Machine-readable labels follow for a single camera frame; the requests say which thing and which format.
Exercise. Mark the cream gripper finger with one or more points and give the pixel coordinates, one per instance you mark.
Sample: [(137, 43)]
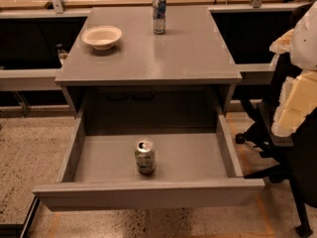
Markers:
[(298, 98)]

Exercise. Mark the green 7up soda can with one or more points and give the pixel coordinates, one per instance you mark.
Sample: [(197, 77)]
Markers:
[(145, 156)]

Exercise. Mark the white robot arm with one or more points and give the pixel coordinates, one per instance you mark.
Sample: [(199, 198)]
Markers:
[(300, 42)]

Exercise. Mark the grey cabinet counter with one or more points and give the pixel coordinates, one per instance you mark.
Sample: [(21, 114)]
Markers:
[(191, 51)]

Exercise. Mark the open grey top drawer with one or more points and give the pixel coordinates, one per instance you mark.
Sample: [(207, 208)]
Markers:
[(193, 170)]

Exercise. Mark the tall blue energy drink can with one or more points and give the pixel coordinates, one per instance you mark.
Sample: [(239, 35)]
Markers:
[(159, 9)]

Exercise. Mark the black office chair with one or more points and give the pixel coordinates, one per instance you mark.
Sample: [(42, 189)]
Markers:
[(296, 155)]

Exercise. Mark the grey side desk right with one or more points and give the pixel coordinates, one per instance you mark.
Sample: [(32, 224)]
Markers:
[(248, 32)]

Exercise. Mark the grey side desk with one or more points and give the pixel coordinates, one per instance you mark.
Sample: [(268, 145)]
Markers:
[(248, 32), (30, 41)]

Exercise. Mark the white paper bowl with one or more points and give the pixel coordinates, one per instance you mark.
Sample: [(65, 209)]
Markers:
[(102, 38)]

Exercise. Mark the grey side desk left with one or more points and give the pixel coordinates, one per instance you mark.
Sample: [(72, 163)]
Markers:
[(30, 41)]

